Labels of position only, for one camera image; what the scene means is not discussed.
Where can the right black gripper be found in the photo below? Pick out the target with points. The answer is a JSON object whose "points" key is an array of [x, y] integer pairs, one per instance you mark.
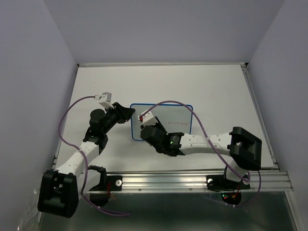
{"points": [[159, 124]]}

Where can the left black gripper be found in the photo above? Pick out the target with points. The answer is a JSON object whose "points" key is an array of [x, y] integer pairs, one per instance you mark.
{"points": [[123, 113]]}

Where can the blue framed small whiteboard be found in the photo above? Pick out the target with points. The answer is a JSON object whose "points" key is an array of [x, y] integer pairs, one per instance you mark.
{"points": [[173, 117]]}

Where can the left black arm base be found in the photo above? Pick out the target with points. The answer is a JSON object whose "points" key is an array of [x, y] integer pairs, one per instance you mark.
{"points": [[101, 194]]}

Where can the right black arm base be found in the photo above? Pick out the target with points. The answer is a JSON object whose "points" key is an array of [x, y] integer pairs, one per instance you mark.
{"points": [[230, 191]]}

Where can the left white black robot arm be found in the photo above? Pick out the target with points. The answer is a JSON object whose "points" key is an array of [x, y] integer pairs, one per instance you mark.
{"points": [[62, 188]]}

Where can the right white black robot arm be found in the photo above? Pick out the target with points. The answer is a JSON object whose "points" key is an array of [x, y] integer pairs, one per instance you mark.
{"points": [[239, 149]]}

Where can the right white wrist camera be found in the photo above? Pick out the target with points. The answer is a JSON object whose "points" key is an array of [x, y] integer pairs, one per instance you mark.
{"points": [[147, 117]]}

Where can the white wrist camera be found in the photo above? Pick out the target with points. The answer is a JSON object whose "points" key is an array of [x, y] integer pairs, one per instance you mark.
{"points": [[104, 100], [147, 117]]}

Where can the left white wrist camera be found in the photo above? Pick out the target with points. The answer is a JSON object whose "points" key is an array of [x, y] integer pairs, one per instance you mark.
{"points": [[104, 100]]}

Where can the aluminium table edge frame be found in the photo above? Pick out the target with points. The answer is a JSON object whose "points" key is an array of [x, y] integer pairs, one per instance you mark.
{"points": [[241, 64]]}

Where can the aluminium mounting rail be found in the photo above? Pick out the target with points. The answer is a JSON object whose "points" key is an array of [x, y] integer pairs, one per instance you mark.
{"points": [[195, 182]]}

